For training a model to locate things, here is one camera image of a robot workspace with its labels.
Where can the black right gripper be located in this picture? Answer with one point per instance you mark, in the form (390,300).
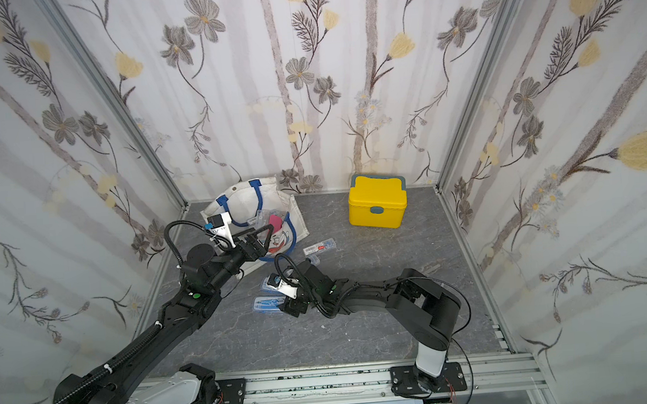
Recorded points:
(299,299)

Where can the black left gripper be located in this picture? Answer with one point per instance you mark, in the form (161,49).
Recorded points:
(257,252)

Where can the pink compass case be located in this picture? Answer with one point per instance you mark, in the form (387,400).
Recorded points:
(276,221)

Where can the small blue clear case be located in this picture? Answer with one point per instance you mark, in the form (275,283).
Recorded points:
(320,247)

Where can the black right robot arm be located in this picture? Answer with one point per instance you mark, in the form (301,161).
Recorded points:
(421,305)

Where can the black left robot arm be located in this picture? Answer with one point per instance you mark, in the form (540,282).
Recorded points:
(115,381)

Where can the white canvas tote bag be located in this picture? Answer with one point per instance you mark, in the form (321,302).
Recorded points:
(257,203)

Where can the blue compass case upper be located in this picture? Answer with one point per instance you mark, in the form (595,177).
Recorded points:
(270,285)

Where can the blue compass case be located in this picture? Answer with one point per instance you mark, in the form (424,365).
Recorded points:
(268,304)
(270,285)

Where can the blue compass case lower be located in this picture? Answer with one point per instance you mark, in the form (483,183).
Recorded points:
(268,304)

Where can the red label clear case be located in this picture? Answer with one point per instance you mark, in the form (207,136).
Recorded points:
(314,260)

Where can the yellow storage box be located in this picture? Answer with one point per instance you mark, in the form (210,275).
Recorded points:
(377,201)

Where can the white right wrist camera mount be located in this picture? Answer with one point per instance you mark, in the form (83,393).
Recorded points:
(287,288)

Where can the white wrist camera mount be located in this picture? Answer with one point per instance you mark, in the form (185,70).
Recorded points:
(287,288)
(220,226)

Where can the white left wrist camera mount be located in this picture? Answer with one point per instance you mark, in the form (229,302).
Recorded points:
(220,226)

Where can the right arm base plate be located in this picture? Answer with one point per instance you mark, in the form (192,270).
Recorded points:
(409,381)

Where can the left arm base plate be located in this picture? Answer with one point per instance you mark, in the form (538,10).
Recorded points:
(230,391)

